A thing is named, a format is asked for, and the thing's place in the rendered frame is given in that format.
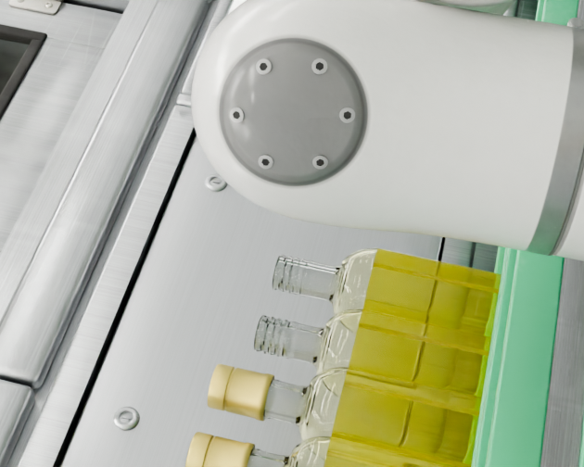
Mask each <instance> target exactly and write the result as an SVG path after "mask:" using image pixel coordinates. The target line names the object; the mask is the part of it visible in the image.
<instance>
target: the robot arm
mask: <svg viewBox="0 0 584 467"><path fill-rule="evenodd" d="M514 1H515V0H246V1H245V2H243V3H242V4H240V5H239V6H237V7H236V8H235V9H234V10H232V11H231V12H230V13H229V14H228V15H227V16H226V17H225V18H224V19H223V20H222V21H221V22H220V24H219V25H218V26H217V27H216V29H215V30H214V31H213V32H212V34H211V36H210V37H209V39H208V40H207V42H206V43H205V46H204V48H203V50H202V52H201V54H200V56H199V59H198V62H197V66H196V70H195V75H194V80H193V84H192V94H191V106H192V116H193V122H194V126H195V129H196V132H197V138H198V141H199V142H200V144H201V147H202V149H203V151H204V153H205V155H206V157H207V158H208V160H209V162H210V164H211V165H212V166H213V168H214V169H215V170H216V171H217V172H218V173H219V174H220V175H221V177H222V178H223V179H224V180H225V181H226V182H227V183H228V184H229V185H230V186H231V187H233V188H234V189H235V190H236V191H237V192H238V193H239V194H240V195H242V196H244V197H245V198H246V199H248V200H250V201H251V202H253V203H255V204H257V205H259V206H260V207H262V208H265V209H268V210H270V211H272V212H274V213H277V214H280V215H282V216H285V217H288V218H291V219H295V220H299V221H305V222H311V223H317V224H322V225H329V226H336V227H345V228H354V229H365V230H377V231H389V232H400V233H410V234H426V235H434V236H440V237H448V238H454V239H460V240H465V241H471V242H477V243H482V244H488V245H494V246H502V247H508V248H512V249H517V250H523V251H527V252H532V253H537V254H541V255H546V256H551V255H553V256H557V257H562V258H568V259H576V260H581V261H584V29H581V28H576V27H570V26H565V25H560V24H554V23H550V22H543V21H537V20H532V19H521V18H516V17H510V16H504V15H503V14H504V13H505V12H506V11H507V9H508V8H509V7H510V6H511V5H512V4H513V3H514Z"/></svg>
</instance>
